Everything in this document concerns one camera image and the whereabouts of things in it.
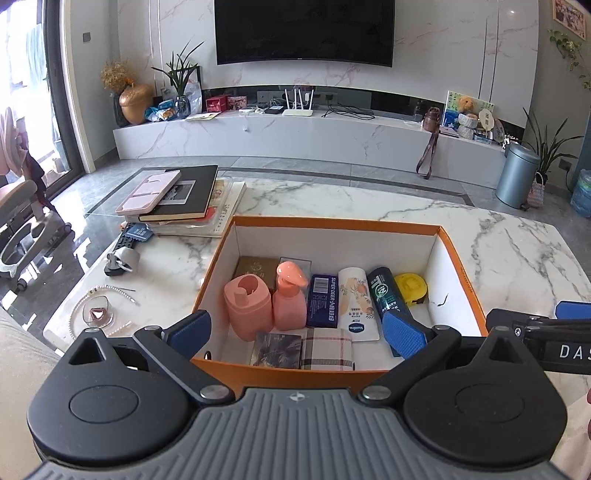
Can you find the black television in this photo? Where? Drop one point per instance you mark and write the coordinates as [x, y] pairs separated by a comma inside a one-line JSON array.
[[304, 27]]

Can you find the white marble television console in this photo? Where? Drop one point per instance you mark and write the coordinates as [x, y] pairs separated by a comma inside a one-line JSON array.
[[323, 138]]

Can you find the glass sliding door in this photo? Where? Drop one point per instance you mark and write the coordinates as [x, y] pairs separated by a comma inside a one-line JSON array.
[[27, 69]]

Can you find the black book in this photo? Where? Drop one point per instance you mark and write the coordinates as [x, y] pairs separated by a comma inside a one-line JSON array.
[[198, 194]]

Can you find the green plant in glass vase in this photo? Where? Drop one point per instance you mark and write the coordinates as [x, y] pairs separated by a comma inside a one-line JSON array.
[[182, 106]]

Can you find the white packet bag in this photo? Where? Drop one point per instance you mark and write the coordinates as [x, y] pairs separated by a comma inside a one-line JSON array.
[[194, 97]]

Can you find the small black set-top box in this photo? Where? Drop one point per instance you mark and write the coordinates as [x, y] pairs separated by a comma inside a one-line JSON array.
[[273, 109]]

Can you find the decorative round plate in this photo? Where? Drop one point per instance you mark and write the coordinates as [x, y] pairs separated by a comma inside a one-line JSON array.
[[498, 128]]

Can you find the blue-grey trash can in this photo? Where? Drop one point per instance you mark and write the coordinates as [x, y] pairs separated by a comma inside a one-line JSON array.
[[515, 180]]

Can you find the white lotion tube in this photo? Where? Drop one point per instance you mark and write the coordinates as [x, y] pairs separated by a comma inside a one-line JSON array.
[[358, 304]]

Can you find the pink grey desk chair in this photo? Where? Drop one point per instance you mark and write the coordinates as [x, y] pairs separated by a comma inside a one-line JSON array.
[[18, 194]]

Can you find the woven handbag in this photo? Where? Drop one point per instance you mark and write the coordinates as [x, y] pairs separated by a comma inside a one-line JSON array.
[[537, 191]]

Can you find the stack of magazines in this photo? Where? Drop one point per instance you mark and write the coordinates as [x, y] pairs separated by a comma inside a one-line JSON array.
[[228, 207]]

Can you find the teddy bear poster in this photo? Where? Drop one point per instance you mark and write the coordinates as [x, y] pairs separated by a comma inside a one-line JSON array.
[[452, 99]]

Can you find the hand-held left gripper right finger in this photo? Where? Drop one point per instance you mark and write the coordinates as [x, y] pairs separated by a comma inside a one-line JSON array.
[[401, 334]]

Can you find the beige envelope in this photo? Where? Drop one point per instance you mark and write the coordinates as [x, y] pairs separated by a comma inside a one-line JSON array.
[[203, 116]]

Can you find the white router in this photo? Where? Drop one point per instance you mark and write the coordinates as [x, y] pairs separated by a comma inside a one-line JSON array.
[[298, 112]]

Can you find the pink tablet case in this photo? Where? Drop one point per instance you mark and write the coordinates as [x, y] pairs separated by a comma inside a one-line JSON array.
[[143, 194]]

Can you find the framed wall picture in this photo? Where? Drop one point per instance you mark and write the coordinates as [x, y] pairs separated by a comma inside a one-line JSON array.
[[572, 16]]

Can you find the plaid wallet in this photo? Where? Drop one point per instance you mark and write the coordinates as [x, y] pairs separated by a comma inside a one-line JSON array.
[[325, 348]]

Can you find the yellow tape measure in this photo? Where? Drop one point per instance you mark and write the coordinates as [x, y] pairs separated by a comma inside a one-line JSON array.
[[411, 286]]

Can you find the blue water jug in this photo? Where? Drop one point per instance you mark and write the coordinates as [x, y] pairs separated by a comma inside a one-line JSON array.
[[582, 194]]

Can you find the brown teddy bear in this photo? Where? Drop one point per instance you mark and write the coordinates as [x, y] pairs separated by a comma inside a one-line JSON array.
[[467, 105]]

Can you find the blue card pack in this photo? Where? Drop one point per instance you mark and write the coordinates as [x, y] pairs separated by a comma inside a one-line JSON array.
[[138, 231]]

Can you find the black spray bottle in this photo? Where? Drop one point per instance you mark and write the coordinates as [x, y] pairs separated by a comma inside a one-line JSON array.
[[388, 290]]

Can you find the white knit basket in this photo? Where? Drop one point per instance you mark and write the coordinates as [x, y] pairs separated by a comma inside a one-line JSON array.
[[468, 127]]

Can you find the blue toothpaste box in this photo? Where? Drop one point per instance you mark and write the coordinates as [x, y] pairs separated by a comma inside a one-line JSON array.
[[322, 302]]

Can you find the red floral box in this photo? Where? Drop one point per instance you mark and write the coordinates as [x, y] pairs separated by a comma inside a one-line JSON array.
[[236, 102]]

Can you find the blue snack packet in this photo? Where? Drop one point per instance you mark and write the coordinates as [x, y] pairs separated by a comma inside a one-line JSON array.
[[161, 110]]

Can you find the dried flower bunch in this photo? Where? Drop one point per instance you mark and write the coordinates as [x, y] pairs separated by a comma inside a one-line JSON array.
[[115, 76]]

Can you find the gold box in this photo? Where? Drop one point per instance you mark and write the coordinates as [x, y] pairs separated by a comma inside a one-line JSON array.
[[256, 267]]

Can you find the pink pump bottle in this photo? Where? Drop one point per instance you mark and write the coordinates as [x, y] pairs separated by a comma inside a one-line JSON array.
[[290, 309], [247, 309]]

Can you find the round hand fan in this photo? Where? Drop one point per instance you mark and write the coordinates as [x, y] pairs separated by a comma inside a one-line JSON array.
[[486, 119]]

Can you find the orange cardboard box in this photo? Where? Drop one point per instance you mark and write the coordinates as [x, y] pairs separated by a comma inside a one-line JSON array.
[[286, 376]]

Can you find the glass dish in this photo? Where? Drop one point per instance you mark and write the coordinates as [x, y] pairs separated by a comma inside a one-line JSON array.
[[98, 313]]

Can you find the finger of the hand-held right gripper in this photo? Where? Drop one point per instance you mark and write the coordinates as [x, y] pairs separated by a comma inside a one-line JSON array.
[[575, 310], [512, 318]]

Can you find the hanging ivy plant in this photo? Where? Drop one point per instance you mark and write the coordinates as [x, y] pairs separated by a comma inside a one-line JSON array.
[[570, 46]]

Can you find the wall outlet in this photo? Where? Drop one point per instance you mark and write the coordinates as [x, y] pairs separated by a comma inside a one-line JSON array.
[[565, 164]]

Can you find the gold acorn vase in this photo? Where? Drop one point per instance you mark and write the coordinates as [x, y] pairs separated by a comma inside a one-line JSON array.
[[136, 104]]

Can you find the dark picture card box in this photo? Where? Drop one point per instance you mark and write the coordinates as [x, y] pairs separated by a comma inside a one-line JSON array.
[[277, 350]]

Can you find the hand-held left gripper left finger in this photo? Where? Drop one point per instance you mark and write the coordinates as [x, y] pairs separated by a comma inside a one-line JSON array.
[[191, 332]]

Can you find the tall leafy floor plant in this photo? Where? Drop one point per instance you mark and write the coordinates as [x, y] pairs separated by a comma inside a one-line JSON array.
[[549, 147]]

